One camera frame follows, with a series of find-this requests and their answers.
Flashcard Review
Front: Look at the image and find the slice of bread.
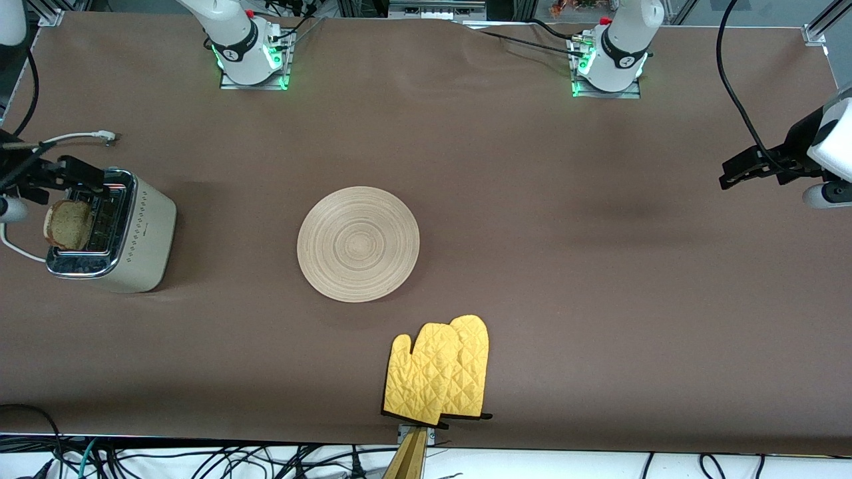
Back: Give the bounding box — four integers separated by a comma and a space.
43, 200, 95, 252

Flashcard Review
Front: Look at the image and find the round wooden plate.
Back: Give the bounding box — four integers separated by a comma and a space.
297, 186, 421, 303

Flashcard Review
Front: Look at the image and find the cream and chrome toaster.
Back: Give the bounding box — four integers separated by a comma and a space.
45, 168, 178, 293

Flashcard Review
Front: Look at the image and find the brown table cover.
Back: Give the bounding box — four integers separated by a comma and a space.
0, 10, 852, 456

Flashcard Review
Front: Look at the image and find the yellow quilted oven mitt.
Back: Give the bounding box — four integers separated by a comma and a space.
441, 315, 493, 420
382, 323, 461, 426

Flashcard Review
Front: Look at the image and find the grey device box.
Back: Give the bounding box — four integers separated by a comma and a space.
388, 0, 488, 21

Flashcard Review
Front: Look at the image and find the white toaster power cable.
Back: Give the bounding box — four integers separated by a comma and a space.
0, 130, 120, 263

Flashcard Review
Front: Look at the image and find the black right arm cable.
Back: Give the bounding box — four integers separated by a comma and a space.
10, 45, 40, 139

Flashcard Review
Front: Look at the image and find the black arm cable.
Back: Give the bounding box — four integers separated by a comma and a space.
10, 45, 40, 139
716, 0, 779, 170

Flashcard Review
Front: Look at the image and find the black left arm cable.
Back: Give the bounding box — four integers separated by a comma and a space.
716, 0, 779, 170

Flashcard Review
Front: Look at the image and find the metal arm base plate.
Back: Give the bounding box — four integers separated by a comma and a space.
220, 30, 292, 90
571, 35, 642, 99

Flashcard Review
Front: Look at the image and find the black looped cable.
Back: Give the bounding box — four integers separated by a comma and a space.
0, 404, 65, 479

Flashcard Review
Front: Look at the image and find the black base cable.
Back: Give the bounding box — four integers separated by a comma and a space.
476, 27, 576, 54

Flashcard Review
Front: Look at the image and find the teal cable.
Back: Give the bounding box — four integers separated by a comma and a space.
77, 438, 99, 479

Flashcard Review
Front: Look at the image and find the small metal clamp bracket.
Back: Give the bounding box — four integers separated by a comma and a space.
397, 424, 437, 446

